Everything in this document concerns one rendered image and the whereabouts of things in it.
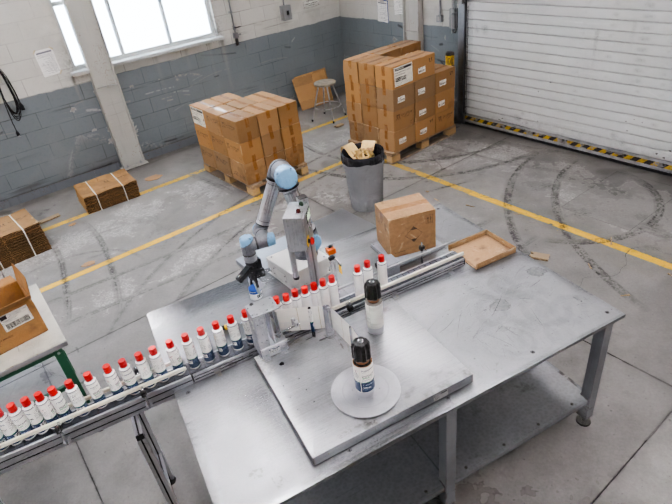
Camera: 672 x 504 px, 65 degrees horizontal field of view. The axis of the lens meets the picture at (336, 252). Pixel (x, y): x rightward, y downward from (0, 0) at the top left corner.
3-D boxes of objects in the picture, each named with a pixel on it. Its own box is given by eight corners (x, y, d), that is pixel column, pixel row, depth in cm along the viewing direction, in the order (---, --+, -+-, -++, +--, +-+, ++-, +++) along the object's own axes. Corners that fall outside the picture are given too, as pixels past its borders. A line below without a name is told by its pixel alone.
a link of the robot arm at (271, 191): (268, 151, 289) (247, 232, 306) (273, 157, 280) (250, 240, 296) (288, 156, 294) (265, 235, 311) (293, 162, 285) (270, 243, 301)
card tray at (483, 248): (476, 269, 305) (476, 264, 303) (448, 250, 325) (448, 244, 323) (515, 252, 316) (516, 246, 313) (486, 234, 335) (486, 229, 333)
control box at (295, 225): (288, 252, 259) (281, 218, 248) (294, 234, 273) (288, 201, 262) (308, 251, 257) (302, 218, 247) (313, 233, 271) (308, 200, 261)
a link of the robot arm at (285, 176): (318, 238, 311) (286, 155, 282) (326, 249, 298) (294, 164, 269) (299, 247, 309) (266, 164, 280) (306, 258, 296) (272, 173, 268)
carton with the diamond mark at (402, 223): (390, 259, 321) (388, 220, 306) (377, 240, 340) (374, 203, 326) (436, 247, 326) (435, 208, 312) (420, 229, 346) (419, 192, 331)
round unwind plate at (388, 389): (352, 431, 215) (352, 429, 214) (319, 383, 239) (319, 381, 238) (414, 398, 225) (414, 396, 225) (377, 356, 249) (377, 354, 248)
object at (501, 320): (225, 536, 191) (223, 533, 190) (147, 316, 307) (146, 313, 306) (625, 317, 262) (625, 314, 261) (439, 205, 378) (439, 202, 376)
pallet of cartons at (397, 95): (393, 165, 636) (388, 68, 574) (347, 149, 694) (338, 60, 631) (457, 134, 696) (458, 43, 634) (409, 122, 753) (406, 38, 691)
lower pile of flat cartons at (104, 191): (88, 215, 616) (81, 198, 604) (78, 200, 655) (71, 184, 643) (142, 195, 644) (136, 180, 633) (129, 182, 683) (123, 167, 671)
